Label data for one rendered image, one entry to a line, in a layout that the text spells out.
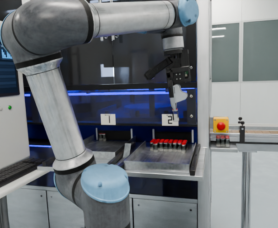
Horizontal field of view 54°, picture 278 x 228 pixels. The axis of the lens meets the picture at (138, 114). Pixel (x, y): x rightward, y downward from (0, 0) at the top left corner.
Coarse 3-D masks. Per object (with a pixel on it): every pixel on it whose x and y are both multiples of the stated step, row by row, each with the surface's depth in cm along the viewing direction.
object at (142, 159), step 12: (144, 144) 140; (132, 156) 121; (144, 156) 127; (156, 156) 126; (168, 156) 125; (180, 156) 125; (192, 156) 116; (132, 168) 110; (144, 168) 108; (156, 168) 107; (168, 168) 106; (180, 168) 104
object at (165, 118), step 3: (162, 114) 142; (165, 114) 141; (168, 114) 141; (171, 114) 140; (162, 117) 142; (165, 117) 141; (168, 117) 141; (162, 120) 142; (165, 120) 142; (162, 123) 142; (165, 123) 142; (174, 123) 141; (177, 123) 140
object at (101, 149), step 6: (90, 138) 158; (132, 138) 150; (90, 144) 153; (96, 144) 152; (102, 144) 152; (108, 144) 151; (114, 144) 151; (120, 144) 150; (96, 150) 140; (102, 150) 140; (108, 150) 139; (114, 150) 139; (120, 150) 130; (96, 156) 126; (102, 156) 125; (108, 156) 124; (114, 156) 124
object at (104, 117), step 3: (102, 114) 150; (105, 114) 150; (108, 114) 150; (111, 114) 149; (114, 114) 149; (102, 117) 151; (105, 117) 150; (108, 117) 150; (111, 117) 149; (114, 117) 149; (102, 120) 151; (105, 120) 150; (108, 120) 150; (111, 120) 150; (114, 120) 149; (102, 123) 151; (105, 123) 151; (108, 123) 150; (111, 123) 150; (114, 123) 149
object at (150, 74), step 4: (164, 60) 97; (168, 60) 97; (160, 64) 98; (164, 64) 97; (168, 64) 97; (152, 68) 99; (156, 68) 98; (160, 68) 98; (164, 68) 100; (148, 72) 99; (152, 72) 99; (156, 72) 99; (148, 76) 100; (152, 76) 100
